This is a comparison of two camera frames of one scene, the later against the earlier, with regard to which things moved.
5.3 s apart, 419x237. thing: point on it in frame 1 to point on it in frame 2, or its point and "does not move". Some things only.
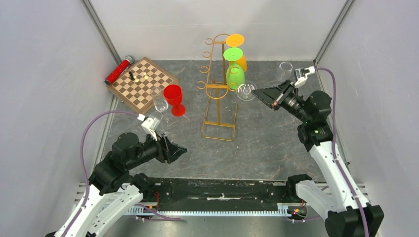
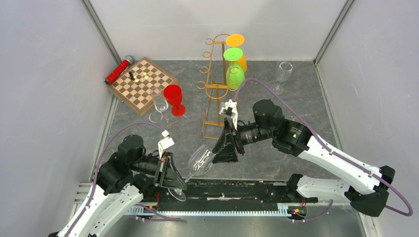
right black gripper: (285, 89) to (228, 153)
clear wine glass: (159, 101) does not move
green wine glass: (235, 77) does not move
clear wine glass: (284, 71) does not move
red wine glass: (173, 94) does not move
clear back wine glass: (244, 92) to (200, 162)
